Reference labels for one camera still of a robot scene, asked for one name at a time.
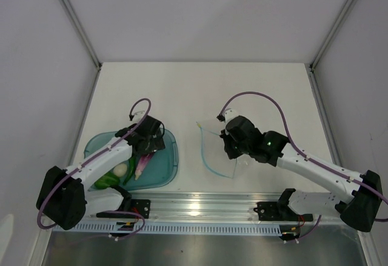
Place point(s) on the green bell pepper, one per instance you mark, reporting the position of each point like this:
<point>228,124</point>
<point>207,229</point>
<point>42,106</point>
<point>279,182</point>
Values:
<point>106,181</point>

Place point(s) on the left aluminium frame post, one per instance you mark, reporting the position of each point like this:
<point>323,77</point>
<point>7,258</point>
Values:
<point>80,32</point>

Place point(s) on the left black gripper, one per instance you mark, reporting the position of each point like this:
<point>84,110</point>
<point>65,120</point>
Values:
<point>156,143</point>

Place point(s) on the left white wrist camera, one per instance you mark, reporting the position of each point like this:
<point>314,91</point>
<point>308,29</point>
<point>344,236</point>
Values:
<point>136,116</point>

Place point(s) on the aluminium frame post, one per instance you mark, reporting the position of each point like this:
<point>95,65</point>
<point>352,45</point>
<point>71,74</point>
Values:
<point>335,28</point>
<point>80,32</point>

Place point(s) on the blue plastic tray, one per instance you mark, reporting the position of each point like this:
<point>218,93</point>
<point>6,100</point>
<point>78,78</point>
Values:
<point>160,170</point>

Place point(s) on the purple eggplant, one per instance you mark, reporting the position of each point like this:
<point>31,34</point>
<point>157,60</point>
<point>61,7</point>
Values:
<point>143,161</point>

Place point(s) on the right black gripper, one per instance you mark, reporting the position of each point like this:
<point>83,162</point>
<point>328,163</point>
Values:
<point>227,137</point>

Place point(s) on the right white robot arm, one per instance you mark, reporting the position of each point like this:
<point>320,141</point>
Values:
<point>353,197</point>

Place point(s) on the clear zip top bag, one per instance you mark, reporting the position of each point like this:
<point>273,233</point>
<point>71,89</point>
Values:
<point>214,158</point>

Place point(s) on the right aluminium frame post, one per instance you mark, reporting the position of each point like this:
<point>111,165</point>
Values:
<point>335,28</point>

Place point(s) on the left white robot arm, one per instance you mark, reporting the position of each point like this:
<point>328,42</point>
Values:
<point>66,196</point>

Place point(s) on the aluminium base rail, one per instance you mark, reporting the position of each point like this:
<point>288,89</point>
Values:
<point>204,207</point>

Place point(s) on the green chili pepper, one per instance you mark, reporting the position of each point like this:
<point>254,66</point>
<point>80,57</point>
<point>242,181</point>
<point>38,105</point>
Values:
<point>131,170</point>

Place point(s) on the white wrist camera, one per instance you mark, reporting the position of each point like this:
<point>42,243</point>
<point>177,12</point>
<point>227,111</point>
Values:
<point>136,116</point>
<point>227,115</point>

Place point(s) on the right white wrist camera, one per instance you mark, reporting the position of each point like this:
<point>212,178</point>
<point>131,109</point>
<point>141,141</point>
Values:
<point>227,115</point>

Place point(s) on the white slotted cable duct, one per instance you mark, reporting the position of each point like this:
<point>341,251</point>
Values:
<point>251,229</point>

